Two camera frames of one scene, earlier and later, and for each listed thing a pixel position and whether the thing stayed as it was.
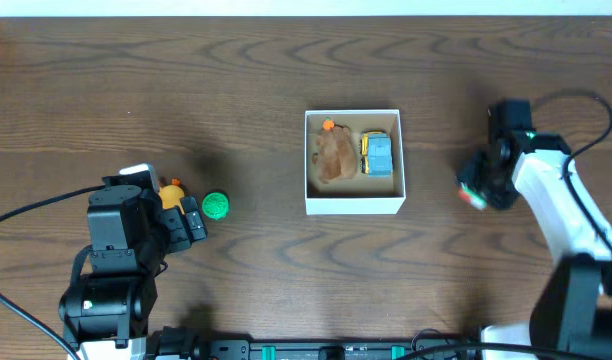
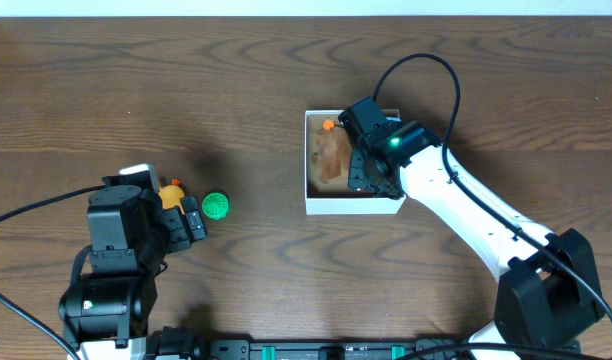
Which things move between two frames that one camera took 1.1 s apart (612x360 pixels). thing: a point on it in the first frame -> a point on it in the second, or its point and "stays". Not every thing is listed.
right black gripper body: [481, 185] -> [364, 170]
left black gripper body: [181, 226] stays
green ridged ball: [215, 205] stays
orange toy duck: [171, 195] stays
